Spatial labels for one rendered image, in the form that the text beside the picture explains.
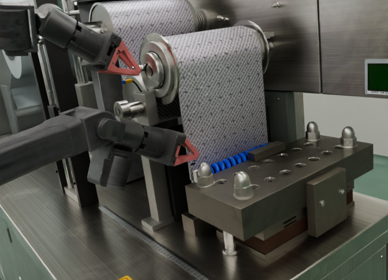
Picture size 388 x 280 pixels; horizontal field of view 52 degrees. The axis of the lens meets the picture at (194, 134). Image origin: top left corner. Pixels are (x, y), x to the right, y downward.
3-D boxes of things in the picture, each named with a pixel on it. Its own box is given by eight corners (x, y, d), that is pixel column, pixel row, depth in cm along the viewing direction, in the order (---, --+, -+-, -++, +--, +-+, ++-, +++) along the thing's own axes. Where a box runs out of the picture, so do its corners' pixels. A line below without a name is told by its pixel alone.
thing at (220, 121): (190, 179, 84) (178, 93, 79) (267, 149, 97) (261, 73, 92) (191, 180, 84) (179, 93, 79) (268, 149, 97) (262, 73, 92)
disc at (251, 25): (227, 79, 104) (223, 21, 100) (228, 79, 105) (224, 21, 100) (269, 85, 93) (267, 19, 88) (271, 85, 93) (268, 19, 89)
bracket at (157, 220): (140, 225, 93) (116, 96, 84) (163, 215, 96) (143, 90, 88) (150, 232, 89) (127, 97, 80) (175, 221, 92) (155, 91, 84)
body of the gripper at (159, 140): (176, 167, 75) (143, 159, 71) (148, 157, 83) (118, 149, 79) (186, 134, 75) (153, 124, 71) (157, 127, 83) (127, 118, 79)
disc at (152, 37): (144, 100, 90) (134, 33, 86) (145, 99, 91) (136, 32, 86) (181, 109, 79) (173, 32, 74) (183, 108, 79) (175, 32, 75)
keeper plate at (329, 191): (308, 234, 78) (305, 182, 75) (338, 215, 84) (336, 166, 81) (319, 238, 76) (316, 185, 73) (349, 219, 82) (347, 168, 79)
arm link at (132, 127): (118, 115, 69) (104, 113, 74) (108, 154, 69) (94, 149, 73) (151, 125, 73) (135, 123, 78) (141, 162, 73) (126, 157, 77)
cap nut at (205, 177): (193, 185, 78) (190, 163, 77) (207, 179, 80) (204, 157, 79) (204, 189, 75) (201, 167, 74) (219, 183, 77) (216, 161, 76)
